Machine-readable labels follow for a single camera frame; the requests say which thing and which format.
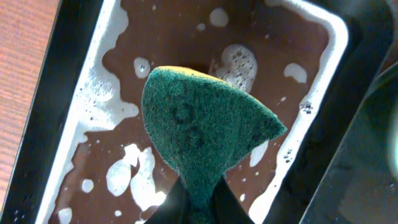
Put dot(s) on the black rectangular soapy water tray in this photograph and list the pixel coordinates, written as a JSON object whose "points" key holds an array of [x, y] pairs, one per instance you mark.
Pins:
{"points": [[85, 156]]}

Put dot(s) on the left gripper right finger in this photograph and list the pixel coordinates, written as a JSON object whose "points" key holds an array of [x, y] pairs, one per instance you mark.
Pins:
{"points": [[225, 206]]}

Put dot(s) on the green yellow scrub sponge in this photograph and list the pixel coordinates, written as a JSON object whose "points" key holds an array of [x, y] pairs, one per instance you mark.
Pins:
{"points": [[202, 127]]}

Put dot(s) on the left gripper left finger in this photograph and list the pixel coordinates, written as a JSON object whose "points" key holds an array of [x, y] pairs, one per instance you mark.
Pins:
{"points": [[175, 208]]}

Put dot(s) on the black round serving tray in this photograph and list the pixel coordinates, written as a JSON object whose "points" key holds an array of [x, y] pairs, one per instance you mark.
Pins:
{"points": [[360, 184]]}

